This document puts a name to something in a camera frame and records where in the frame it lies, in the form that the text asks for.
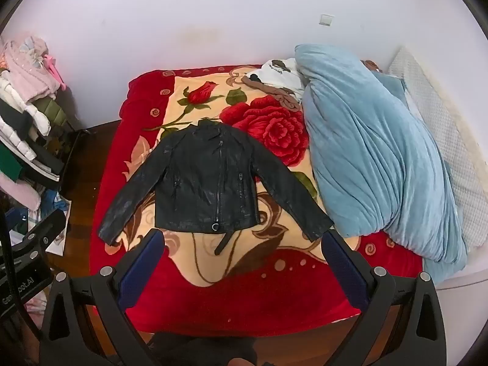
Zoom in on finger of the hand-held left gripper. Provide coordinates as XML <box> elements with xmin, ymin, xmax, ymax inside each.
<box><xmin>11</xmin><ymin>210</ymin><xmax>67</xmax><ymax>260</ymax></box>

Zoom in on pink clothes hanger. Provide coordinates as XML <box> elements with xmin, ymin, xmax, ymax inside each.
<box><xmin>44</xmin><ymin>55</ymin><xmax>67</xmax><ymax>90</ymax></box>

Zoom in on row of hanging clothes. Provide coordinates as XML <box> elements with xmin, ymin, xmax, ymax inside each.
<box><xmin>0</xmin><ymin>36</ymin><xmax>71</xmax><ymax>214</ymax></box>

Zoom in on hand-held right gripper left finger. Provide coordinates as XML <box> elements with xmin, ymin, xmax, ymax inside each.
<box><xmin>38</xmin><ymin>228</ymin><xmax>166</xmax><ymax>366</ymax></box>

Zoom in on black cable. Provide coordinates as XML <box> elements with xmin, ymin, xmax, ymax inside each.
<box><xmin>0</xmin><ymin>198</ymin><xmax>42</xmax><ymax>366</ymax></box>

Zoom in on red rose printed blanket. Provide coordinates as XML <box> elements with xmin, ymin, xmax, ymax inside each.
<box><xmin>89</xmin><ymin>65</ymin><xmax>424</xmax><ymax>338</ymax></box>

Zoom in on light blue duvet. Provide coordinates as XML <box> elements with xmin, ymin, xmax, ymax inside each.
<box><xmin>294</xmin><ymin>44</ymin><xmax>469</xmax><ymax>264</ymax></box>

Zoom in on white papers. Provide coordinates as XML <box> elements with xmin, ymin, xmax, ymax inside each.
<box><xmin>46</xmin><ymin>200</ymin><xmax>72</xmax><ymax>256</ymax></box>

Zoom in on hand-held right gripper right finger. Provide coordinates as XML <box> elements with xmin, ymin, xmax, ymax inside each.
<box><xmin>321</xmin><ymin>230</ymin><xmax>447</xmax><ymax>366</ymax></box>

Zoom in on white quilted pad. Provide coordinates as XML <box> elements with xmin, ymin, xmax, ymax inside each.
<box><xmin>389</xmin><ymin>46</ymin><xmax>488</xmax><ymax>252</ymax></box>

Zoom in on white printed t-shirt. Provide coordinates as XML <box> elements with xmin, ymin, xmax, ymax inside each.
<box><xmin>244</xmin><ymin>58</ymin><xmax>307</xmax><ymax>98</ymax></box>

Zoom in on black leather jacket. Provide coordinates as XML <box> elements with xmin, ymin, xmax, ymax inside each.
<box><xmin>98</xmin><ymin>119</ymin><xmax>334</xmax><ymax>256</ymax></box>

